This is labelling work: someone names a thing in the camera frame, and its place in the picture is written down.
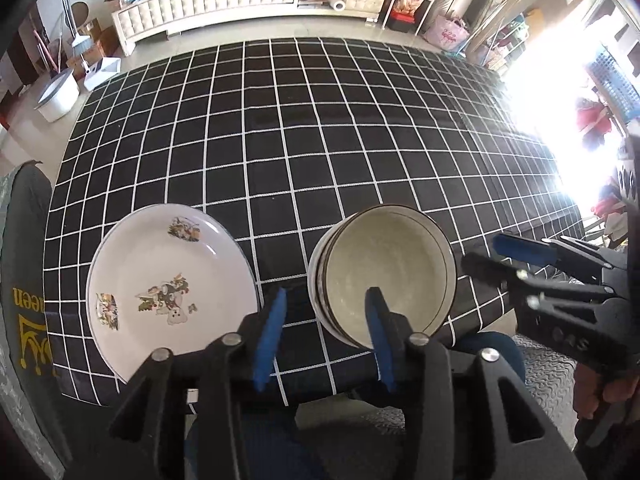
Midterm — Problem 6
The speckled dark-rimmed bowl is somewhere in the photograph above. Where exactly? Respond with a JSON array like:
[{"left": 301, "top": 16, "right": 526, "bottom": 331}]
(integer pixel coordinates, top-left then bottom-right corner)
[{"left": 320, "top": 205, "right": 457, "bottom": 351}]

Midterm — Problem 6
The pink bag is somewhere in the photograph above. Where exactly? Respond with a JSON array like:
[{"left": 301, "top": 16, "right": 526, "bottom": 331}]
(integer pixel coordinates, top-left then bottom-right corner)
[{"left": 424, "top": 14, "right": 471, "bottom": 53}]

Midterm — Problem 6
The blue plastic basket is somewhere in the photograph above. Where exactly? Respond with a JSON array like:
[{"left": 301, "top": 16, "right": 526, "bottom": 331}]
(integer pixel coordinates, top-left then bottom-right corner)
[{"left": 585, "top": 45, "right": 640, "bottom": 126}]

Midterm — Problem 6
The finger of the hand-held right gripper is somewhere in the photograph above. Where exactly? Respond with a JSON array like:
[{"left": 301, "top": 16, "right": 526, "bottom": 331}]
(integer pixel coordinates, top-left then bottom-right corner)
[
  {"left": 460, "top": 252, "right": 617, "bottom": 313},
  {"left": 492, "top": 232, "right": 628, "bottom": 273}
]

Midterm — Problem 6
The grey textured cushion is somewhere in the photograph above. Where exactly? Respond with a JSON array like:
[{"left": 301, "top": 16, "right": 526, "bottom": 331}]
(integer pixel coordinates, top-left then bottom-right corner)
[{"left": 512, "top": 335, "right": 583, "bottom": 443}]

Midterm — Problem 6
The mop with blue head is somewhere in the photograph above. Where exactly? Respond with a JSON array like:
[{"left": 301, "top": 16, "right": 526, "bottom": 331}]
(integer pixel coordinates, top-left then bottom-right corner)
[{"left": 60, "top": 0, "right": 93, "bottom": 76}]

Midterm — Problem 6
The grey chair cover yellow print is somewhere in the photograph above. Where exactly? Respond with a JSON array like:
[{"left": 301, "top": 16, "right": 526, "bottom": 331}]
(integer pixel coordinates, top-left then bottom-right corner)
[{"left": 0, "top": 160, "right": 71, "bottom": 480}]

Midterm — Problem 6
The cream white bowl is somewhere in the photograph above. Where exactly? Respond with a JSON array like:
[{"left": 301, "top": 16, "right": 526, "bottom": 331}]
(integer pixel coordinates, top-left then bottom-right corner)
[{"left": 306, "top": 230, "right": 351, "bottom": 346}]

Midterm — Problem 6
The figure-printed white plate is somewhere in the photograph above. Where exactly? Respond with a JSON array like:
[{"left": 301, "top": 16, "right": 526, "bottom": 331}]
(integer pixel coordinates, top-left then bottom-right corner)
[{"left": 86, "top": 203, "right": 261, "bottom": 386}]

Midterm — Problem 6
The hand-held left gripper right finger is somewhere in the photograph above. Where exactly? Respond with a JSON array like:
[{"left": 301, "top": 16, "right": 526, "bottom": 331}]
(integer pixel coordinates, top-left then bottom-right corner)
[{"left": 365, "top": 287, "right": 588, "bottom": 480}]

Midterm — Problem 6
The cardboard box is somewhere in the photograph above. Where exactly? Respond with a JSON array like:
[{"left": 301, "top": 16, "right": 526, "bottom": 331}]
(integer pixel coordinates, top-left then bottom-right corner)
[{"left": 80, "top": 17, "right": 121, "bottom": 61}]

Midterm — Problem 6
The curved rattan chair frame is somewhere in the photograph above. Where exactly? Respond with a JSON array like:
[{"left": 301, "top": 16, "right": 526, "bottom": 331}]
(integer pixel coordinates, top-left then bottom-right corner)
[{"left": 465, "top": 0, "right": 588, "bottom": 66}]

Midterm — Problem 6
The red cloth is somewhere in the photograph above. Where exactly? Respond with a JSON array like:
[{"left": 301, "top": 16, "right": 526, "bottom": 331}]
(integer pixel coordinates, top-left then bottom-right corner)
[{"left": 575, "top": 97, "right": 613, "bottom": 151}]

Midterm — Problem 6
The black white checkered tablecloth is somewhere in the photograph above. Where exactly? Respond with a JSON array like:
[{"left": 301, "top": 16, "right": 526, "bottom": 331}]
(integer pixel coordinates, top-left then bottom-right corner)
[{"left": 42, "top": 37, "right": 586, "bottom": 408}]

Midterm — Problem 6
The person's right hand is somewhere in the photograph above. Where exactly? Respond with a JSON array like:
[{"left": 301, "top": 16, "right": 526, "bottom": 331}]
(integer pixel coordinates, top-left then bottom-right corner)
[{"left": 572, "top": 364, "right": 640, "bottom": 422}]

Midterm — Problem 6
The white wash basin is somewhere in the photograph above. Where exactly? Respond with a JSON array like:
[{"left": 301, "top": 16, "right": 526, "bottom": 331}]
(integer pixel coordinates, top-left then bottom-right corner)
[{"left": 34, "top": 72, "right": 81, "bottom": 123}]

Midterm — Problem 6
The white storage box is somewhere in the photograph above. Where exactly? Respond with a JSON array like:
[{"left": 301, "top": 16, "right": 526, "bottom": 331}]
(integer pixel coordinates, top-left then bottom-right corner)
[{"left": 82, "top": 57, "right": 123, "bottom": 92}]

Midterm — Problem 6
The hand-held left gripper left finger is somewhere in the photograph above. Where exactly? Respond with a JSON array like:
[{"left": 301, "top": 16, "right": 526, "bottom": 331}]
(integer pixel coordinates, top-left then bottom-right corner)
[{"left": 107, "top": 287, "right": 288, "bottom": 480}]

